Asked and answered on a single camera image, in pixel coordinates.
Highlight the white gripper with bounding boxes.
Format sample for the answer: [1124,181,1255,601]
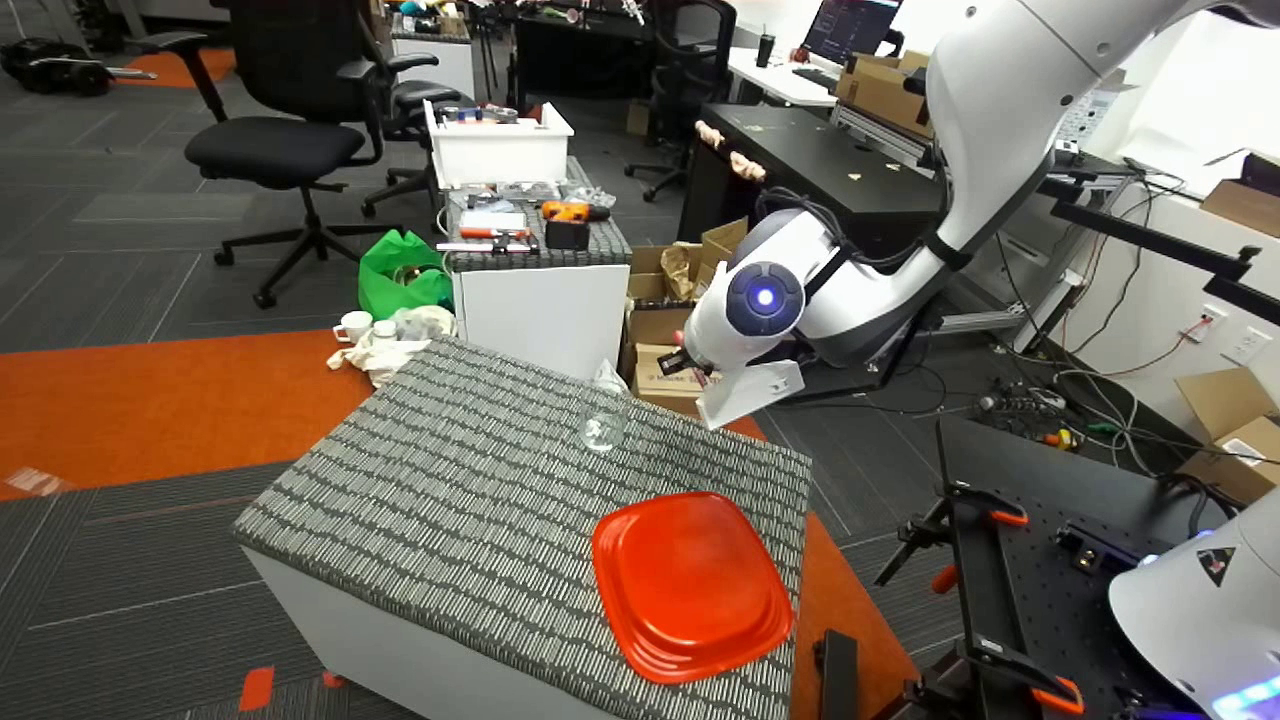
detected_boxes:
[655,344,811,437]

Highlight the clear plastic cup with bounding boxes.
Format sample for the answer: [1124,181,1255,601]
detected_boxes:
[577,414,619,459]

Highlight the open cardboard box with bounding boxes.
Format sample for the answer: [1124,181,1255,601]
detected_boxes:
[623,241,715,312]
[1168,363,1280,511]
[695,211,757,278]
[623,304,711,415]

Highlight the orange and black tool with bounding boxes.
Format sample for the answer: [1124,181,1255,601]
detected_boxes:
[537,197,600,252]

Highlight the red square plastic plate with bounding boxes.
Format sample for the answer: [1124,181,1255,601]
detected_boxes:
[587,484,800,689]

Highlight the white clutter pile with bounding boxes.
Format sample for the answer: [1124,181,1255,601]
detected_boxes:
[433,189,544,262]

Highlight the black desk cabinet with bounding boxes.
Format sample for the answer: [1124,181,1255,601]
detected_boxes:
[675,101,961,273]

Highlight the white plastic tub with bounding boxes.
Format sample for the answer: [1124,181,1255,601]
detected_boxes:
[421,95,580,197]

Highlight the black office chair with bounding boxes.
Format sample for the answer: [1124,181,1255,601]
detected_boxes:
[619,0,741,210]
[177,0,442,315]

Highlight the green bag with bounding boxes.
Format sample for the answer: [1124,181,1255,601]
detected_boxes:
[351,223,461,323]

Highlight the cardboard box with label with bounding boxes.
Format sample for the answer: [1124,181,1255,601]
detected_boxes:
[833,50,938,126]

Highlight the black flat bar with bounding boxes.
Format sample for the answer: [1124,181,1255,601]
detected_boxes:
[811,624,865,720]

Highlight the laptop with lit screen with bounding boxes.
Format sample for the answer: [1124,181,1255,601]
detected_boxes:
[796,0,908,74]

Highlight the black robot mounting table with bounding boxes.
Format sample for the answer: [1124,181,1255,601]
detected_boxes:
[926,410,1280,720]

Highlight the white paper scrap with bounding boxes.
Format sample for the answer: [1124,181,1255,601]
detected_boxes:
[0,463,66,503]

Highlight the black bag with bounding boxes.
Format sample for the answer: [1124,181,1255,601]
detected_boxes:
[0,34,118,101]

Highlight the black clamp orange handle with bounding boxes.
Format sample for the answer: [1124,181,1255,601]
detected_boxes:
[916,629,1090,720]
[868,482,1034,594]

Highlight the tangled floor cables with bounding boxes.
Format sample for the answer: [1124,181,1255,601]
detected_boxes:
[975,355,1202,472]

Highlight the black metal frame beam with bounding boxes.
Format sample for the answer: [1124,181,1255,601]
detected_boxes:
[1034,142,1280,331]

